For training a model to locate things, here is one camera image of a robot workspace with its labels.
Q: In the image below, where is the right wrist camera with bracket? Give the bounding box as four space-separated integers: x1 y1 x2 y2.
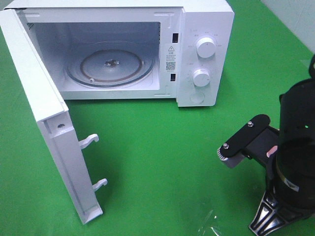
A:
217 114 279 168

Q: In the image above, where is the round door release button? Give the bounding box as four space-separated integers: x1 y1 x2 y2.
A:
189 91 205 104

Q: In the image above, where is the white microwave knob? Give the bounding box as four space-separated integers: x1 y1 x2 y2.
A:
196 37 216 59
192 69 211 87

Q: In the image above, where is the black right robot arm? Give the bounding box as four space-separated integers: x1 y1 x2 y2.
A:
249 59 315 236

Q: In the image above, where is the upper white microwave knob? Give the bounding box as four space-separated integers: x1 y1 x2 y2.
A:
196 37 216 59

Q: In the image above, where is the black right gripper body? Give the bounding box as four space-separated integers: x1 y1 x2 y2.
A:
264 157 315 219

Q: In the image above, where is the glass microwave turntable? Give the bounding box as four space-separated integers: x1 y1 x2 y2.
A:
65 41 156 88

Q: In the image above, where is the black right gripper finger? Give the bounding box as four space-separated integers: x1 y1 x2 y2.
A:
249 190 310 236

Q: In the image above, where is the white microwave oven body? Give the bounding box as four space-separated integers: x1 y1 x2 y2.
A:
4 0 234 107

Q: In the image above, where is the lower white microwave knob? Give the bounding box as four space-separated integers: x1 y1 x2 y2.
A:
192 69 211 87

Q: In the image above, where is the white microwave door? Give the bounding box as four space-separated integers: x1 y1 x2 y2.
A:
0 9 107 224

